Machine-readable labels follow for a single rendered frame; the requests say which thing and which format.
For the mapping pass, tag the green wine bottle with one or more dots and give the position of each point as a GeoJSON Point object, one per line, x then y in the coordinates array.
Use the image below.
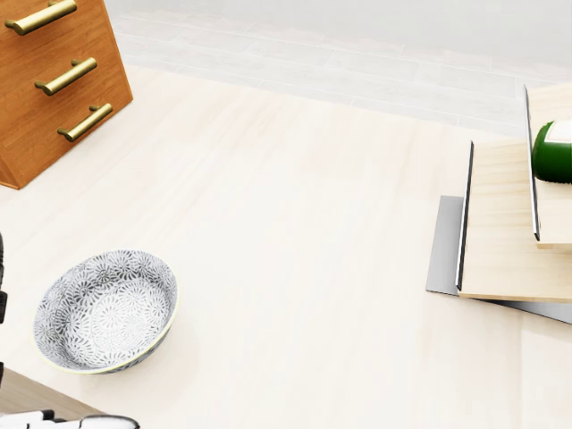
{"type": "Point", "coordinates": [552, 158]}

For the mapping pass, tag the wooden cabinet with drawers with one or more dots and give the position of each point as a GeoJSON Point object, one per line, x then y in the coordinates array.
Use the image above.
{"type": "Point", "coordinates": [31, 111]}

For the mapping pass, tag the pale wooden wine rack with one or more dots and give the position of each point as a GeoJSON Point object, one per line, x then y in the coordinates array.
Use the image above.
{"type": "Point", "coordinates": [498, 223]}

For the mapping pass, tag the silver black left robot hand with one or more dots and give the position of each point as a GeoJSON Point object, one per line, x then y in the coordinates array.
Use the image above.
{"type": "Point", "coordinates": [2, 304]}

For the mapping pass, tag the grey floral patterned bowl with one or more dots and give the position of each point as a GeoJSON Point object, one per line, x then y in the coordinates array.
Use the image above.
{"type": "Point", "coordinates": [107, 313]}

